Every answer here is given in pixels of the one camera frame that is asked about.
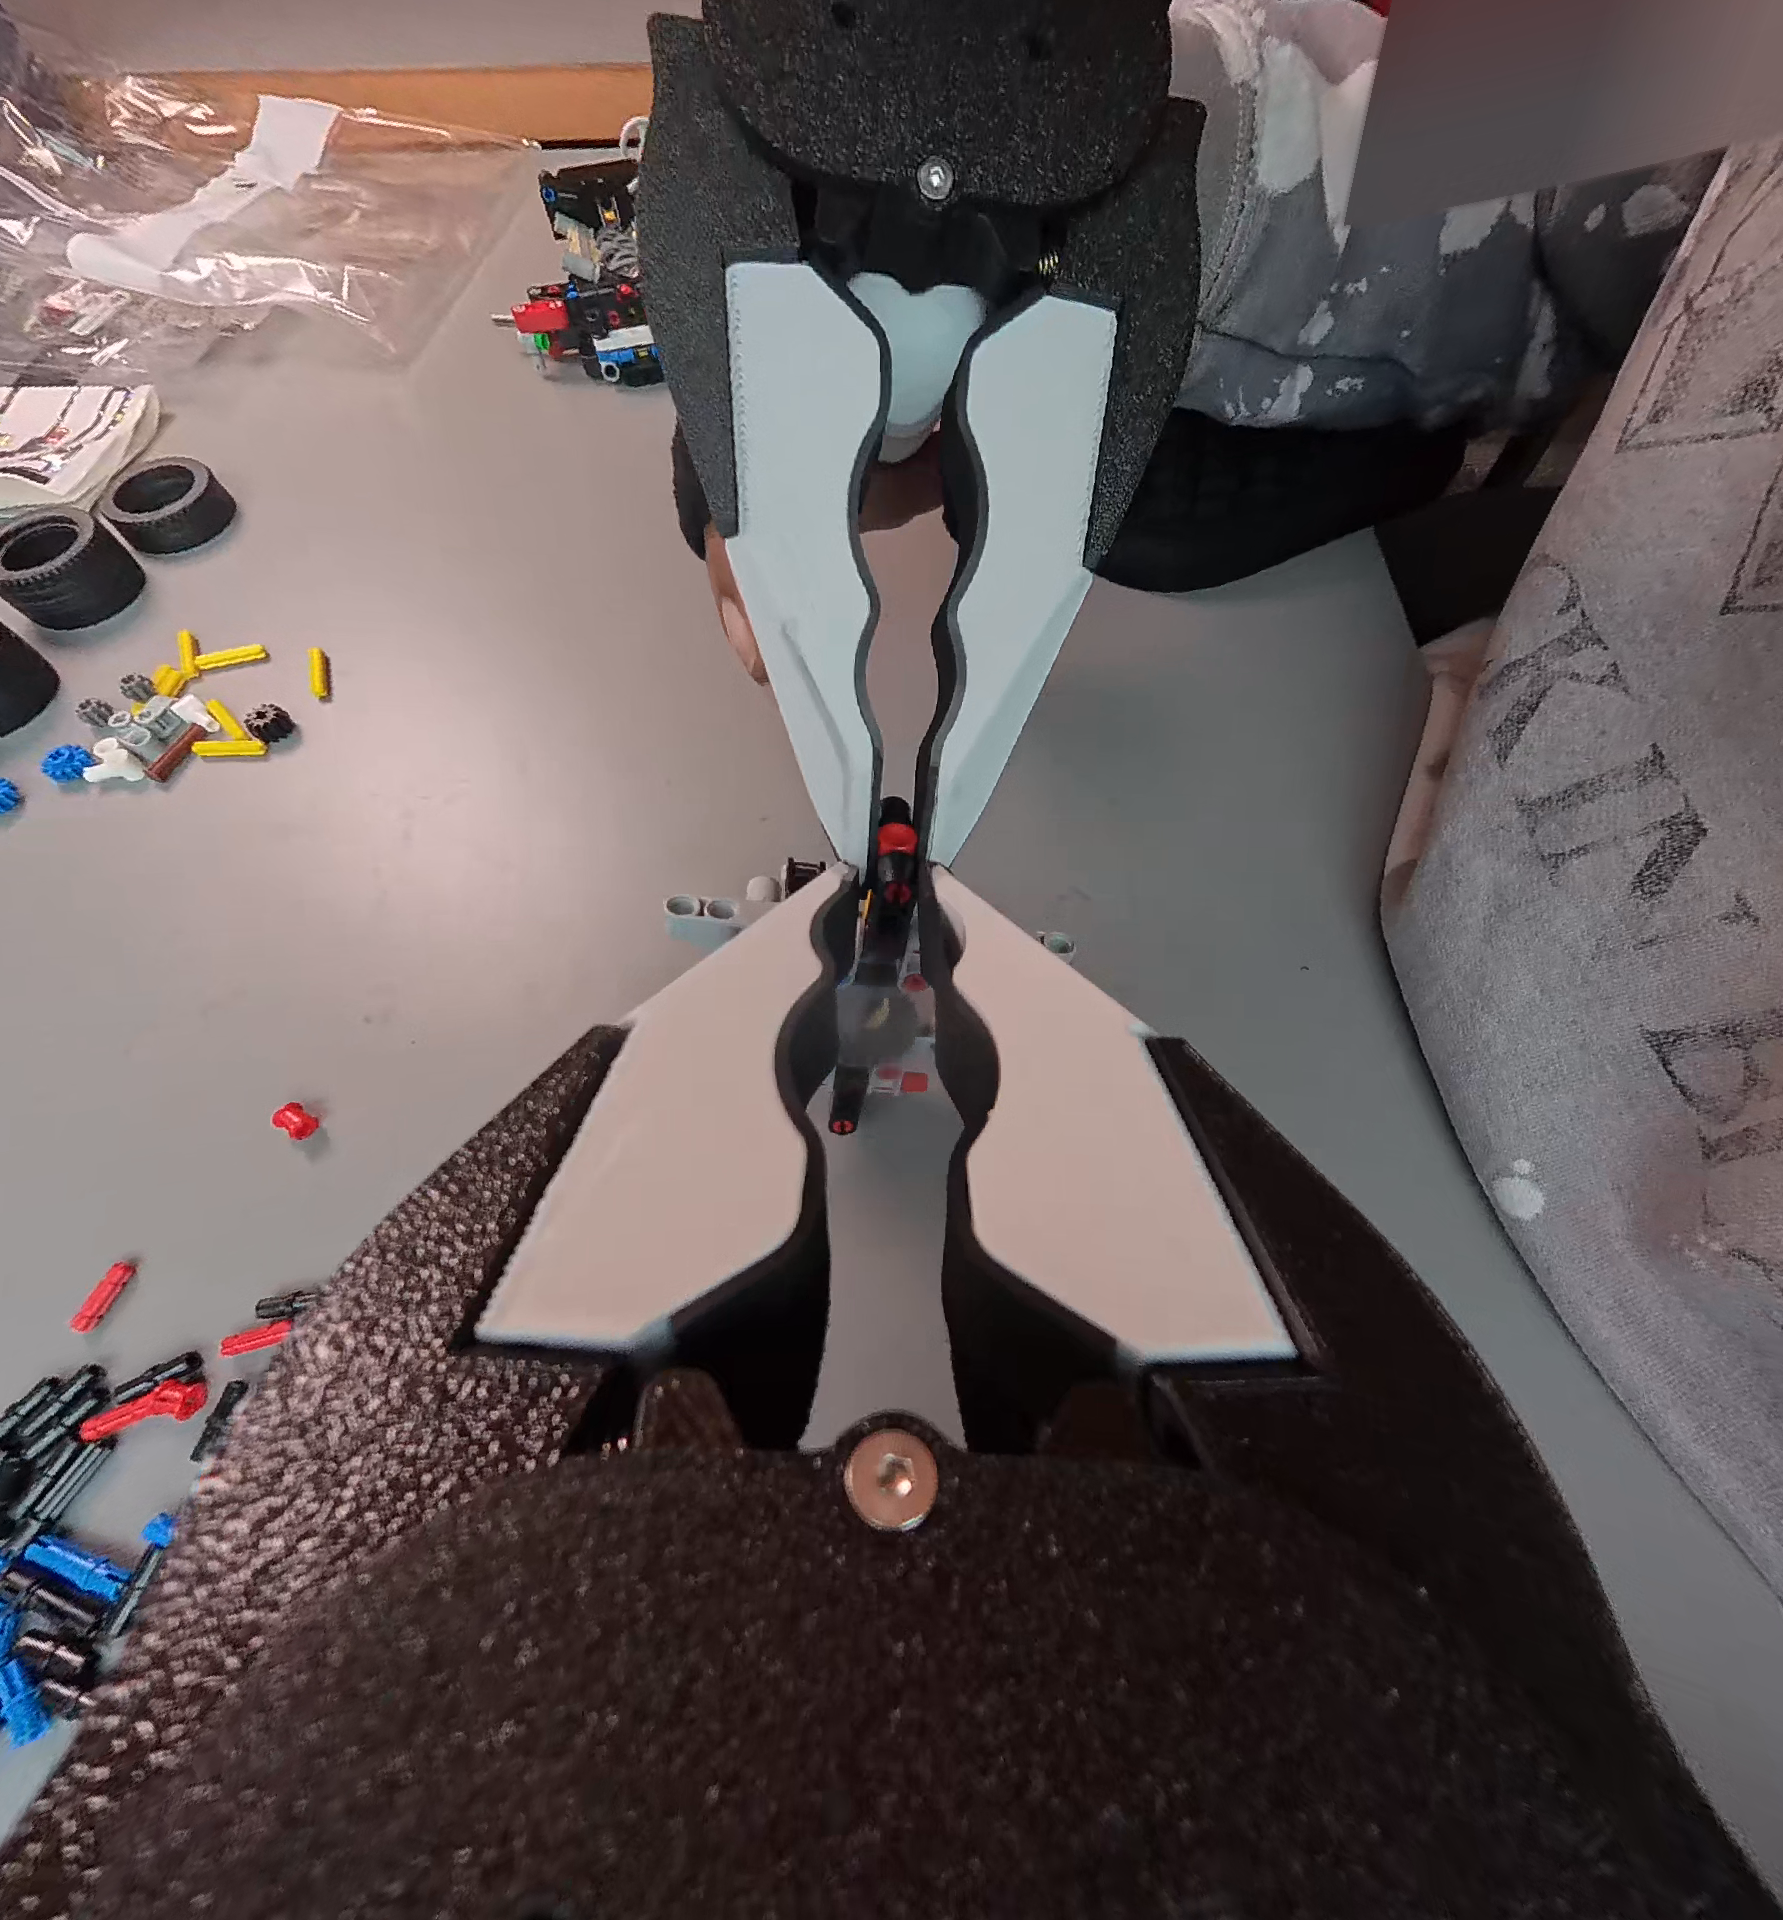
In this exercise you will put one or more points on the red toy pin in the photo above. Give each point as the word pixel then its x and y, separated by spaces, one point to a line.
pixel 100 1298
pixel 254 1338

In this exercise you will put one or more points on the pile of yellow grey toy parts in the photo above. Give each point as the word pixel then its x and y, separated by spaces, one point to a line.
pixel 201 714

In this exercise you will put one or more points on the black toy car chassis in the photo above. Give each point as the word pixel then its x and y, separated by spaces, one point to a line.
pixel 599 286

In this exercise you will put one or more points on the grey toy brick assembly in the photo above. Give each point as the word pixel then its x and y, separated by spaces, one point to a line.
pixel 884 1004

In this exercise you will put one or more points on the pile of blue black pins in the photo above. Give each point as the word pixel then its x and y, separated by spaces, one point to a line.
pixel 35 1576

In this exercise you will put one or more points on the person's right hand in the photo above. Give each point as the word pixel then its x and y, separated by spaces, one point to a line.
pixel 906 496

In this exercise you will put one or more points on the black cloth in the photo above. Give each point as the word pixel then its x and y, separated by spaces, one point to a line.
pixel 1280 503

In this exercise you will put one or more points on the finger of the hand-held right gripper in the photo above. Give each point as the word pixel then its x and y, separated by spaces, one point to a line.
pixel 793 496
pixel 1034 496

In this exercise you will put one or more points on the white sticker sheet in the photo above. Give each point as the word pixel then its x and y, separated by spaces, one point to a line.
pixel 35 436

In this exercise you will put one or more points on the red toy connector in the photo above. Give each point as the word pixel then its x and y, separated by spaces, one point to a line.
pixel 296 1123

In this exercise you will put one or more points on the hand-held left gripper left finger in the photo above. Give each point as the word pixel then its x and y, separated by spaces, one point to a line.
pixel 651 1171

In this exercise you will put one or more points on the grey printed sweatshirt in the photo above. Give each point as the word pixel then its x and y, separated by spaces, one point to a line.
pixel 1655 782

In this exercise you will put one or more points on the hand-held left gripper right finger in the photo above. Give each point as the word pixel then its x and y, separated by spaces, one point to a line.
pixel 1116 1185

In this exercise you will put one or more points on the grey desk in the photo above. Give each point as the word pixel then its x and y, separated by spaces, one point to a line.
pixel 457 932

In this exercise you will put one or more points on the black toy pin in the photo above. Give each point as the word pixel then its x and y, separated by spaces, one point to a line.
pixel 287 1302

